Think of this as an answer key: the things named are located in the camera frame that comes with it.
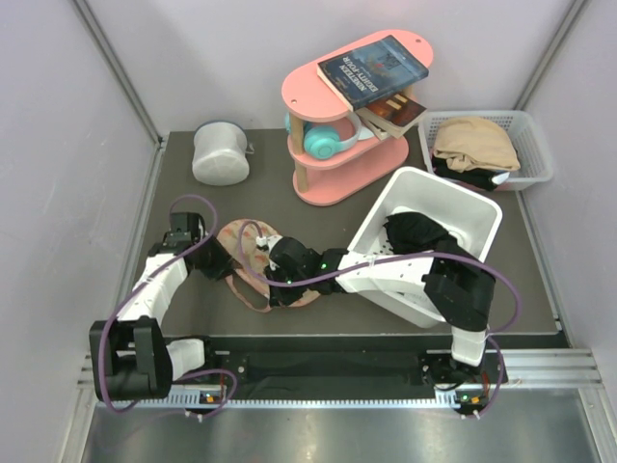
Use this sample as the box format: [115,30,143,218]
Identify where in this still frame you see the black clothes in bin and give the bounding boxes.
[384,211,457,255]

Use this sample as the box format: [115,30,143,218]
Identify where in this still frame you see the black cloth in basket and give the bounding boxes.
[432,158,510,192]

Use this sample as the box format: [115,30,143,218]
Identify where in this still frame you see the white mesh cylinder bag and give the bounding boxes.
[192,121,250,186]

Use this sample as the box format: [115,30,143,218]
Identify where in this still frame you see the floral mesh laundry bag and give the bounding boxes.
[215,217,322,313]

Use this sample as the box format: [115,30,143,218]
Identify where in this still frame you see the pink wooden shelf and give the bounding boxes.
[282,29,434,206]

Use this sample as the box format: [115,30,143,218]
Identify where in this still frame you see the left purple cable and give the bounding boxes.
[98,194,238,414]

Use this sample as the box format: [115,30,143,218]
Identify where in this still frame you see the brown book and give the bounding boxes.
[356,93,427,139]

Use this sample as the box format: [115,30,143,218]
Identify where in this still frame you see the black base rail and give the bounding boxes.
[163,335,507,401]

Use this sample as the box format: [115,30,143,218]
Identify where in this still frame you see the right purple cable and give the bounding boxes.
[235,220,522,420]

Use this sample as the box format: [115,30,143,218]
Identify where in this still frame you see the white perforated basket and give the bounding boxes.
[418,110,553,191]

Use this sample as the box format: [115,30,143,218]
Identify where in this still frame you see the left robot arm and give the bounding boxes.
[89,212,233,402]

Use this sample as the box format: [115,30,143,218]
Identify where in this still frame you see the aluminium frame post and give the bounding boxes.
[71,0,165,146]

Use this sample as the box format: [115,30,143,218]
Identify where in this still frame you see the purple cable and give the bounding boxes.
[98,194,238,414]
[235,220,522,420]

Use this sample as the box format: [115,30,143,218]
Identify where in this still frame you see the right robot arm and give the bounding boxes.
[255,235,496,382]

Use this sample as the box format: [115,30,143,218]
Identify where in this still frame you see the white plastic bin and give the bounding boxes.
[335,168,502,333]

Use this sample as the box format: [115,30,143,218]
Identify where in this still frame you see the teal headphones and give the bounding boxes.
[303,113,375,160]

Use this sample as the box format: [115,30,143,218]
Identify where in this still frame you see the dark blue book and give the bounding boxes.
[317,35,429,111]

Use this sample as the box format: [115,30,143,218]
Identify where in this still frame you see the beige cloth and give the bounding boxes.
[432,117,521,172]

